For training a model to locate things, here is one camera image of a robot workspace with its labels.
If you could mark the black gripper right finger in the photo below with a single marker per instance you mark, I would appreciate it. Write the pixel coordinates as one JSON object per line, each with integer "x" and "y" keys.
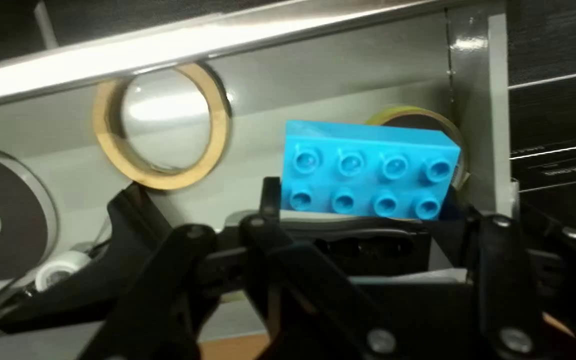
{"x": 508, "y": 314}

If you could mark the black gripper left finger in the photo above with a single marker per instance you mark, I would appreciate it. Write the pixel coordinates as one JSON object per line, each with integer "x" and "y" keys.
{"x": 245, "y": 281}

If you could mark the blue toy building brick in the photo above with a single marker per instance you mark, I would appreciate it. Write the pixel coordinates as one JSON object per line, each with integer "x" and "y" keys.
{"x": 367, "y": 170}

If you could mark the white open drawer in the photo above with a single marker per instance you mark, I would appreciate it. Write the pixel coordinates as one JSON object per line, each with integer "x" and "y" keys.
{"x": 340, "y": 56}

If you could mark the black drawer cabinet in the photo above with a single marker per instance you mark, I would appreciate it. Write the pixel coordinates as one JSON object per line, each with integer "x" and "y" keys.
{"x": 542, "y": 109}

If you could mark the yellow tape roll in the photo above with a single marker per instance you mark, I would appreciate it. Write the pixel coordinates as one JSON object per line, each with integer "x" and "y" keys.
{"x": 414, "y": 116}

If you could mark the black tape dispenser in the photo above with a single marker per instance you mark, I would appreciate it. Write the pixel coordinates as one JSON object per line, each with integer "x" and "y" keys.
{"x": 137, "y": 231}

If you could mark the grey tape roll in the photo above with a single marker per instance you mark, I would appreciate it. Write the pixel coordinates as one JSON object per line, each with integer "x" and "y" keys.
{"x": 28, "y": 220}

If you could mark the tan masking tape roll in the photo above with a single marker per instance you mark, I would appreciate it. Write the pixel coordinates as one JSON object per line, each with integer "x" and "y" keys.
{"x": 163, "y": 130}

